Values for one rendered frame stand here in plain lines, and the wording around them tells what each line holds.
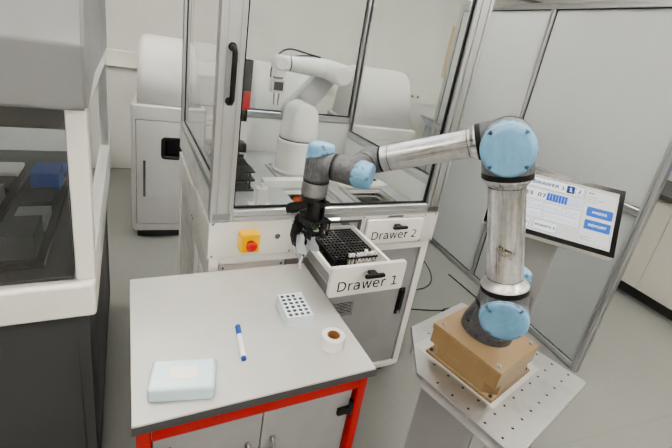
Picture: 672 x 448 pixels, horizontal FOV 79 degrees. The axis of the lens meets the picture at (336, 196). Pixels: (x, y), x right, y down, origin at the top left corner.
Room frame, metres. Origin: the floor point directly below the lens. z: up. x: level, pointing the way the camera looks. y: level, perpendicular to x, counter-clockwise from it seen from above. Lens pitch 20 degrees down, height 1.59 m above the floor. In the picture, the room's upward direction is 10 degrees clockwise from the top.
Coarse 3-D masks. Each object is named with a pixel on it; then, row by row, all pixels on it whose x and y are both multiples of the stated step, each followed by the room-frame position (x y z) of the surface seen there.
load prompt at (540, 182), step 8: (536, 176) 1.82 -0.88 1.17; (536, 184) 1.80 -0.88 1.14; (544, 184) 1.79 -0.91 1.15; (552, 184) 1.79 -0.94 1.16; (560, 184) 1.78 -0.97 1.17; (568, 184) 1.78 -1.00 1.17; (560, 192) 1.76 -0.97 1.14; (568, 192) 1.75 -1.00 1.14; (576, 192) 1.75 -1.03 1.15; (584, 192) 1.74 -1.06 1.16
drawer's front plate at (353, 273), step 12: (360, 264) 1.20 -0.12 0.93; (372, 264) 1.21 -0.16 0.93; (384, 264) 1.23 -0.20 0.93; (396, 264) 1.25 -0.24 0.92; (336, 276) 1.14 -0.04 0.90; (348, 276) 1.17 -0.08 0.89; (360, 276) 1.19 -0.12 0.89; (396, 276) 1.26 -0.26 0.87; (336, 288) 1.15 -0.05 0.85; (360, 288) 1.19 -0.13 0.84; (372, 288) 1.22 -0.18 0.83; (384, 288) 1.24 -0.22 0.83
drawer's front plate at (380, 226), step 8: (368, 224) 1.57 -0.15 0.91; (376, 224) 1.59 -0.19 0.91; (384, 224) 1.61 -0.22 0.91; (392, 224) 1.63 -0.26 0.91; (408, 224) 1.67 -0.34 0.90; (416, 224) 1.69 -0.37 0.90; (368, 232) 1.57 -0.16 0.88; (384, 232) 1.61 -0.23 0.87; (392, 232) 1.63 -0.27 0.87; (408, 232) 1.67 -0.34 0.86; (416, 232) 1.69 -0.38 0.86; (376, 240) 1.60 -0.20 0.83; (384, 240) 1.62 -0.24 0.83; (392, 240) 1.64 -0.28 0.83; (400, 240) 1.66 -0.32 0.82; (408, 240) 1.68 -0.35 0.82
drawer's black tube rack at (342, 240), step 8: (336, 232) 1.47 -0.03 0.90; (344, 232) 1.48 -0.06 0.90; (352, 232) 1.49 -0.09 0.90; (320, 240) 1.38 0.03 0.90; (328, 240) 1.39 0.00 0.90; (336, 240) 1.40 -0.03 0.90; (344, 240) 1.41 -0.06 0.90; (352, 240) 1.42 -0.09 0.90; (360, 240) 1.44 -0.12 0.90; (320, 248) 1.37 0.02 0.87; (328, 248) 1.33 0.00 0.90; (336, 248) 1.33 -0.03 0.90; (344, 248) 1.34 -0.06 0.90; (352, 248) 1.36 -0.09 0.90; (360, 248) 1.37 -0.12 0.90; (368, 248) 1.38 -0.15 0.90; (328, 256) 1.32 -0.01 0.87; (336, 256) 1.27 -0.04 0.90; (336, 264) 1.27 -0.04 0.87; (344, 264) 1.29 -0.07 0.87
